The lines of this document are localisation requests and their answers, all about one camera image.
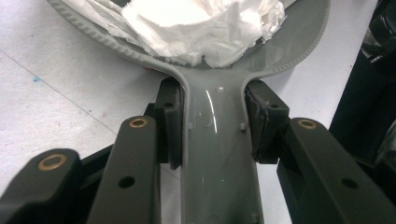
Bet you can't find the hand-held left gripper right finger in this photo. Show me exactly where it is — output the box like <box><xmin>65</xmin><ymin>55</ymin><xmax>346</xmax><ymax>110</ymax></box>
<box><xmin>244</xmin><ymin>79</ymin><xmax>290</xmax><ymax>165</ymax></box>

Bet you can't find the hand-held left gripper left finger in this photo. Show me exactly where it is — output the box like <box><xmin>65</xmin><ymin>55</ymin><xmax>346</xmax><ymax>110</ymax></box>
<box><xmin>154</xmin><ymin>76</ymin><xmax>185</xmax><ymax>171</ymax></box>

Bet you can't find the grey plastic dustpan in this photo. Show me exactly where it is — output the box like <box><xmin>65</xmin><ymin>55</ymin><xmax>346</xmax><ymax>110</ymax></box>
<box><xmin>46</xmin><ymin>0</ymin><xmax>332</xmax><ymax>224</ymax></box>

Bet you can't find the white tissue paper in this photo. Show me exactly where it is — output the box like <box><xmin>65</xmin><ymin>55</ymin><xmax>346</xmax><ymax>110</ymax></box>
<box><xmin>60</xmin><ymin>0</ymin><xmax>297</xmax><ymax>69</ymax></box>

